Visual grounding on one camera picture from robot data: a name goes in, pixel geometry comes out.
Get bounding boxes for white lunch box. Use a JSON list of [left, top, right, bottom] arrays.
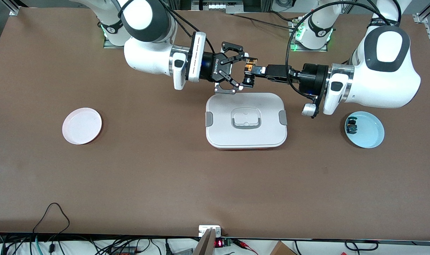
[[205, 93, 288, 150]]

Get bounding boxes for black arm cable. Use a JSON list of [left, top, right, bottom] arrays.
[[287, 0, 401, 98], [117, 0, 216, 54]]

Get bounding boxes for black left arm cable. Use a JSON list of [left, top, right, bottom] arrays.
[[287, 0, 401, 98]]

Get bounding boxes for red black clip leads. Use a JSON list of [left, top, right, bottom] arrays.
[[233, 239, 259, 255]]

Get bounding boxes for light blue round plate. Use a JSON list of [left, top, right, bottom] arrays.
[[345, 111, 385, 148]]

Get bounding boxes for orange switch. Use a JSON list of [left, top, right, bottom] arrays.
[[242, 58, 262, 88]]

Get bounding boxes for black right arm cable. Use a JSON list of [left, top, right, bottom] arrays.
[[117, 0, 216, 54]]

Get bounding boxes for brown cardboard box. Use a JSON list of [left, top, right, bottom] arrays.
[[270, 241, 297, 255]]

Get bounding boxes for pink round plate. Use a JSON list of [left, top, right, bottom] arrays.
[[62, 108, 102, 145]]

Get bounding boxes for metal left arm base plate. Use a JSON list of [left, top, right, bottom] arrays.
[[289, 19, 328, 52]]

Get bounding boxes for black coiled floor cable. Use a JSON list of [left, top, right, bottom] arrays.
[[344, 240, 379, 251]]

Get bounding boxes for black base power cable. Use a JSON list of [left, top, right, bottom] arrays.
[[231, 10, 302, 32]]

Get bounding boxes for white power strip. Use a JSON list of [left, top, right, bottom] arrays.
[[192, 0, 244, 13]]

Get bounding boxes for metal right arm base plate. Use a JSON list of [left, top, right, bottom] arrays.
[[103, 35, 127, 49]]

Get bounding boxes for black looped cable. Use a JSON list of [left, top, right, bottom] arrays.
[[32, 203, 71, 255]]

